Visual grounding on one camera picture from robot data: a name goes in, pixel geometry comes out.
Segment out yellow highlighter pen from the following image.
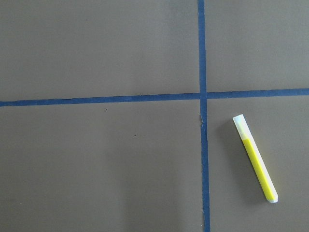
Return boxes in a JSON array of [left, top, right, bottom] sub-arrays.
[[232, 114, 279, 203]]

